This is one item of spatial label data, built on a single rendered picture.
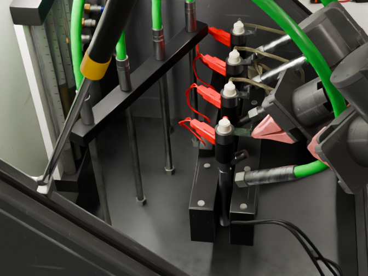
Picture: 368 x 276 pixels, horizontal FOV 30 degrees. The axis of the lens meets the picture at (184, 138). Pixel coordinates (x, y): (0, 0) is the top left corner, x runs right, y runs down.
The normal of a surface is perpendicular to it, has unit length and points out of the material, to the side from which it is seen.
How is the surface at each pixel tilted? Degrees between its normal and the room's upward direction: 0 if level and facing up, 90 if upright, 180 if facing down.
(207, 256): 0
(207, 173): 0
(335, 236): 0
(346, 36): 68
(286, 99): 45
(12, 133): 90
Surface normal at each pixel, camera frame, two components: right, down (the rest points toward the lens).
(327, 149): 0.33, -0.04
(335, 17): -0.24, 0.37
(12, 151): 0.99, 0.07
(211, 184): -0.04, -0.72
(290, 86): 0.61, -0.33
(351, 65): -0.68, -0.70
